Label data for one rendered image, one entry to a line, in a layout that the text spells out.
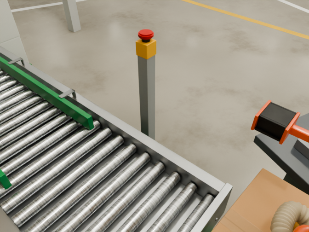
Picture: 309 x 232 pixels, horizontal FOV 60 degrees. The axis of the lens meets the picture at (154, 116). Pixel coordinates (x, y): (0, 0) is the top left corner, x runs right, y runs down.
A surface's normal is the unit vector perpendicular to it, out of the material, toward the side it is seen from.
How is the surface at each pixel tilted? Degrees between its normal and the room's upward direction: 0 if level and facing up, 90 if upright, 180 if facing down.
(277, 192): 1
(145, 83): 90
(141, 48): 90
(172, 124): 0
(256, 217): 1
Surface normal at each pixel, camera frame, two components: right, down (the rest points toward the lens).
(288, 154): 0.00, -0.74
